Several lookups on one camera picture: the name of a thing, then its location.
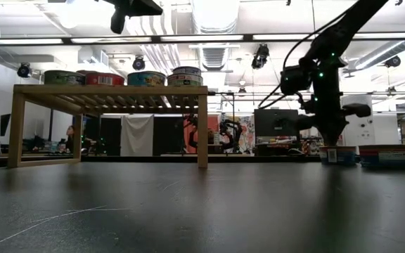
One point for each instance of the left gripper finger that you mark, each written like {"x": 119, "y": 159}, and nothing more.
{"x": 142, "y": 7}
{"x": 118, "y": 21}

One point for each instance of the black round spotlight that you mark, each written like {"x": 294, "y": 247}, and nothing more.
{"x": 393, "y": 61}
{"x": 24, "y": 70}
{"x": 260, "y": 56}
{"x": 139, "y": 63}

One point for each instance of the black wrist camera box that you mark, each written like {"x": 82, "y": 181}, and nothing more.
{"x": 294, "y": 80}

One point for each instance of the black partition panel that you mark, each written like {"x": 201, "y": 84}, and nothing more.
{"x": 167, "y": 135}

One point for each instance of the black lab robot arm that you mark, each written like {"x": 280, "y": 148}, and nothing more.
{"x": 229, "y": 128}
{"x": 192, "y": 137}

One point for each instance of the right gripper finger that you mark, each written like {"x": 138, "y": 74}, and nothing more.
{"x": 332, "y": 135}

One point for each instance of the wooden slatted shelf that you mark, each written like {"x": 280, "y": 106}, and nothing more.
{"x": 118, "y": 90}

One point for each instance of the white printed banner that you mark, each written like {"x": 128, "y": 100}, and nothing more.
{"x": 248, "y": 130}

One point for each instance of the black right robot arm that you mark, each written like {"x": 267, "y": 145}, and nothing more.
{"x": 350, "y": 24}

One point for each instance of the ribbed ventilation duct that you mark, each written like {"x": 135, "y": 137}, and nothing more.
{"x": 214, "y": 52}

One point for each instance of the white cloth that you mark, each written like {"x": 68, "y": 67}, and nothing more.
{"x": 137, "y": 135}

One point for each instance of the silver-lidded seafood can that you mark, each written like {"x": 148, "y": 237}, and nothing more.
{"x": 185, "y": 81}
{"x": 343, "y": 156}
{"x": 187, "y": 70}

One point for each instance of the bar with light strips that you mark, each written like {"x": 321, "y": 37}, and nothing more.
{"x": 202, "y": 37}

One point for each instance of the orange cloth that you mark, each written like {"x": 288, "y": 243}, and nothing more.
{"x": 213, "y": 123}

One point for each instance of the thin vertical pole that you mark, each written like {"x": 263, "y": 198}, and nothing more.
{"x": 313, "y": 17}

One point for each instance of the red seafood can silver lid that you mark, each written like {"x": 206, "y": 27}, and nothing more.
{"x": 104, "y": 80}

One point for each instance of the Wild Planet can gold lid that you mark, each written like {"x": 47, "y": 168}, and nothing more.
{"x": 385, "y": 158}

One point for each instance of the white pillar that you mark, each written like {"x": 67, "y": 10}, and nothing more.
{"x": 367, "y": 137}

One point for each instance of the green Circle Hook tuna can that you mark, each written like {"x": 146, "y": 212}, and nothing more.
{"x": 62, "y": 79}

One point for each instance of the small black monitor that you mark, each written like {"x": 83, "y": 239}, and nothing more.
{"x": 1, "y": 124}

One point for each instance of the blue seafood can silver lid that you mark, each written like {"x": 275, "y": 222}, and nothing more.
{"x": 146, "y": 79}

